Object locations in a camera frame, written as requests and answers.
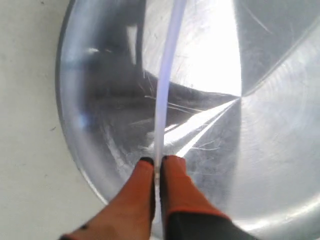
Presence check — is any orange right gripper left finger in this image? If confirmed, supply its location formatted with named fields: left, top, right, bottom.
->
left=60, top=157, right=155, bottom=240

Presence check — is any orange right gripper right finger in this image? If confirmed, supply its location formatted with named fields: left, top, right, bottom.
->
left=160, top=155, right=250, bottom=240

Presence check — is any translucent white plastic straw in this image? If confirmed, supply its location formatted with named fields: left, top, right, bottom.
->
left=153, top=0, right=187, bottom=225

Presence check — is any round silver metal plate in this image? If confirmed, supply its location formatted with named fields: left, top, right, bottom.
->
left=56, top=0, right=320, bottom=240

